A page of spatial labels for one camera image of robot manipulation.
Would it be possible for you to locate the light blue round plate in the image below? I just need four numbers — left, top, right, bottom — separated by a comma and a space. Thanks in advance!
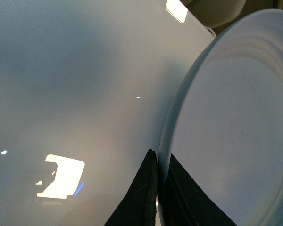
158, 9, 283, 226

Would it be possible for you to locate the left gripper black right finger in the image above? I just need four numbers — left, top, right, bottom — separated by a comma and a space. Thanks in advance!
158, 155, 236, 226

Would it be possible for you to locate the right beige upholstered chair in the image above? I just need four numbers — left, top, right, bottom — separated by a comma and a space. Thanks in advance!
181, 0, 246, 28

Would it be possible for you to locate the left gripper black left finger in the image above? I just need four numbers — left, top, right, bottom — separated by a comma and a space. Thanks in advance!
105, 149, 158, 226

